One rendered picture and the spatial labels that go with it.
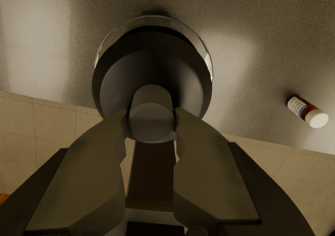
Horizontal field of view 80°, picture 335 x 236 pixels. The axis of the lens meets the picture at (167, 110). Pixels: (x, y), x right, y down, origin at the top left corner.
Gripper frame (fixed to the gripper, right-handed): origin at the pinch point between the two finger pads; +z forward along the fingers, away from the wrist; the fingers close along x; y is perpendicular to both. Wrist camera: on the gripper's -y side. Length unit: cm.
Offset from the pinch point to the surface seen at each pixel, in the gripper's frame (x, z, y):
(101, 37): -10.0, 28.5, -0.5
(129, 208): -10, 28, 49
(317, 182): 152, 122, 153
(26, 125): -103, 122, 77
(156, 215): -2, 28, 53
